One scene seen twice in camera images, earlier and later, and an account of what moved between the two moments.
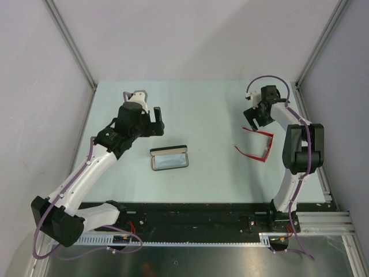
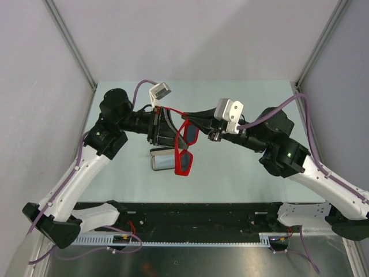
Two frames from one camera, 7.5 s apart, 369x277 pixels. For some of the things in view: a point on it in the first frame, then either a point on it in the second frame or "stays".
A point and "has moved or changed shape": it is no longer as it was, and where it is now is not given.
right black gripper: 252,113 to 204,120
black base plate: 202,219 stays
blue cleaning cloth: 170,160 stays
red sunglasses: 263,160 has moved or changed shape
